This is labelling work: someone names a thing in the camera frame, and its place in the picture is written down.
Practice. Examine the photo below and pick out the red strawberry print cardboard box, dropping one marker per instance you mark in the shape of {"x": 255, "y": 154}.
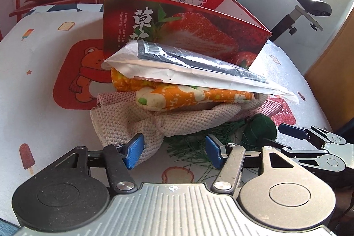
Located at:
{"x": 193, "y": 31}

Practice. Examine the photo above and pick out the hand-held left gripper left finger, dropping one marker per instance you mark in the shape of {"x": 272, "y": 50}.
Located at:
{"x": 134, "y": 152}

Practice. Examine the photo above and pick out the orange patterned snack packet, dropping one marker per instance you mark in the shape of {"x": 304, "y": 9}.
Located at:
{"x": 177, "y": 97}

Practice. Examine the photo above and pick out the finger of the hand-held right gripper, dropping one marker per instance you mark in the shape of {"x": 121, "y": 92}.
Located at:
{"x": 293, "y": 154}
{"x": 290, "y": 130}

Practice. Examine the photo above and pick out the wooden panel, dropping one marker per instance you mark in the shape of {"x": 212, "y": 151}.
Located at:
{"x": 337, "y": 73}

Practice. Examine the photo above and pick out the green tassel ball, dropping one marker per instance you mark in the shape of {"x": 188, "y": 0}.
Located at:
{"x": 261, "y": 128}

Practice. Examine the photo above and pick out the plastic packet with dark garment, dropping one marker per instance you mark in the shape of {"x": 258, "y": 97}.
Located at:
{"x": 155, "y": 67}

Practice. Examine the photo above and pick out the beige knitted cloth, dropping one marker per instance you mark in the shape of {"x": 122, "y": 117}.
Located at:
{"x": 124, "y": 120}

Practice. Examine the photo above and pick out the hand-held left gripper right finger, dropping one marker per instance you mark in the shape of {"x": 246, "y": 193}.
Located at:
{"x": 214, "y": 152}

